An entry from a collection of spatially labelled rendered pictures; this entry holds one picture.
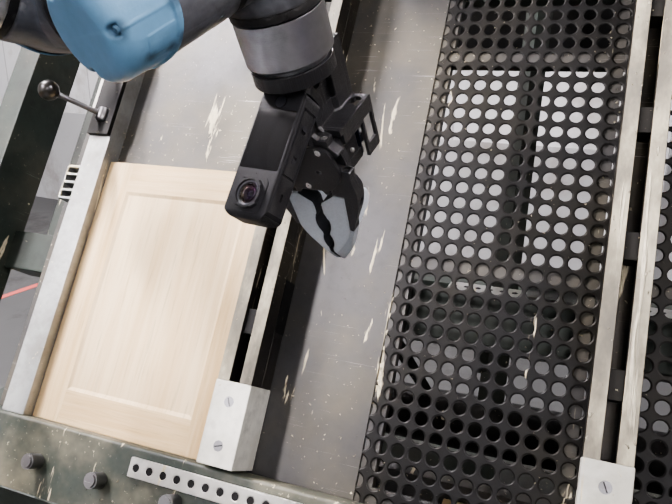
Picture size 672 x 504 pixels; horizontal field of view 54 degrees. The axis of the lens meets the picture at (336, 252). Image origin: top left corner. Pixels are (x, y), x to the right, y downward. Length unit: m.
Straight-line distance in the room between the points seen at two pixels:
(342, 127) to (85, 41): 0.22
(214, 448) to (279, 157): 0.59
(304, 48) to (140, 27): 0.14
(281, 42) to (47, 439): 0.88
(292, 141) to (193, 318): 0.65
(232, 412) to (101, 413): 0.28
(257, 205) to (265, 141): 0.06
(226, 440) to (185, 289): 0.29
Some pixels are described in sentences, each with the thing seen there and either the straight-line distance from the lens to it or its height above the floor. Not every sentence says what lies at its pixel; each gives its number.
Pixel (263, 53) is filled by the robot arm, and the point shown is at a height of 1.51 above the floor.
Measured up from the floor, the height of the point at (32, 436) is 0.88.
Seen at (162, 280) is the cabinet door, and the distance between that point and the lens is 1.20.
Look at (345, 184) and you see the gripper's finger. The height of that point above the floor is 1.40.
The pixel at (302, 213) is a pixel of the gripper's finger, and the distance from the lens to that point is 0.63.
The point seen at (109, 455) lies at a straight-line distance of 1.16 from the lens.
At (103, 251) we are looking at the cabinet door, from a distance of 1.29.
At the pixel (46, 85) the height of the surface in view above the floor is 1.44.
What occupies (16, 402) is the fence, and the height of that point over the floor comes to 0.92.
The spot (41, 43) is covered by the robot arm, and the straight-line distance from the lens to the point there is 0.56.
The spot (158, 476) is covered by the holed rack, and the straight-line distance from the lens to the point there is 1.10.
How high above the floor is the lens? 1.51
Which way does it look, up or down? 17 degrees down
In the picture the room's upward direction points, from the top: straight up
